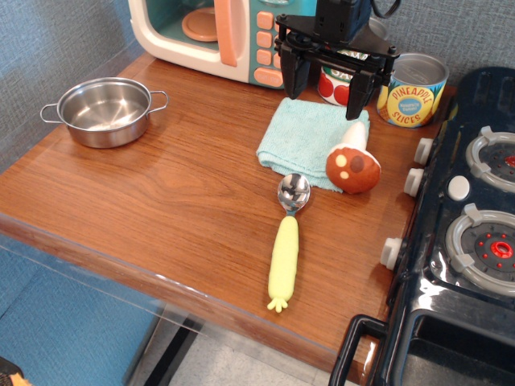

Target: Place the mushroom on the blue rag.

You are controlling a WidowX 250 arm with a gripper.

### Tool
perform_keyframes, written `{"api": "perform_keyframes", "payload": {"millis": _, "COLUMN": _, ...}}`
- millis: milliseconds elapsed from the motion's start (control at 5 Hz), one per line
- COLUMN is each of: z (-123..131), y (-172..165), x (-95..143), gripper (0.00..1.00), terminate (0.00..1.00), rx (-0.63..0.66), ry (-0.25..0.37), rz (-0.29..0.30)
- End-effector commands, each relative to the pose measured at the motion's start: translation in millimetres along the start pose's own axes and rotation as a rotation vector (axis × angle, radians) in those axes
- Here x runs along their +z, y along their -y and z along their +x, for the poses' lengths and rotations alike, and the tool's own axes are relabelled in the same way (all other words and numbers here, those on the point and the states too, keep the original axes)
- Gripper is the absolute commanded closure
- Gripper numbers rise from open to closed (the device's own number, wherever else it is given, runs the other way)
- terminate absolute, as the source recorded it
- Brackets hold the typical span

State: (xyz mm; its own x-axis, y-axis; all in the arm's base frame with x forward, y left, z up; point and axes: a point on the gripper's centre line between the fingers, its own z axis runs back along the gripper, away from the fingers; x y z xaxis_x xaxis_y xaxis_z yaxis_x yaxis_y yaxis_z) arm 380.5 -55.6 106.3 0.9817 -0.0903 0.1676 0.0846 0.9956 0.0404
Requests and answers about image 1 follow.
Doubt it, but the light blue rag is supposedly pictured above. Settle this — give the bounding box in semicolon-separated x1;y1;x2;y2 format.
257;97;355;192

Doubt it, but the tomato sauce can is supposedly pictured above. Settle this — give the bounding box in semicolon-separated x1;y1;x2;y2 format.
317;18;389;107

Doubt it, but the toy microwave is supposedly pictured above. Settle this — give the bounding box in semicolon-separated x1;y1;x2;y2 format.
129;0;316;89

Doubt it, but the black braided cable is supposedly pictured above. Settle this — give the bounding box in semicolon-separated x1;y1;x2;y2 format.
369;0;402;19

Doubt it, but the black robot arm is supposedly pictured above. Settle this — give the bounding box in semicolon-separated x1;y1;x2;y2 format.
275;0;401;121

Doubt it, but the small steel pot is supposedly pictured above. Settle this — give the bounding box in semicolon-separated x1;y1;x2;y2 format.
39;77;170;149

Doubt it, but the black toy stove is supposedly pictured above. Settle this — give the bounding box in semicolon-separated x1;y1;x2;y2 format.
330;67;514;385

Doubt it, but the pineapple slices can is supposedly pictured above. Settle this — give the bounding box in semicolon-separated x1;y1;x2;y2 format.
377;52;449;129

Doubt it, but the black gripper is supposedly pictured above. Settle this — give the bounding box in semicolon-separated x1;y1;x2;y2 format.
275;1;399;121

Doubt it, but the orange object at corner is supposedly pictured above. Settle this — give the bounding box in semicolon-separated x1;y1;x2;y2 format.
0;357;32;386

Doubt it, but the brown plush mushroom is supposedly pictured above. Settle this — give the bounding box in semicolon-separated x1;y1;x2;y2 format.
325;121;381;194

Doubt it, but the spoon with yellow handle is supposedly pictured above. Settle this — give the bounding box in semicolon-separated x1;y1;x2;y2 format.
267;174;311;313

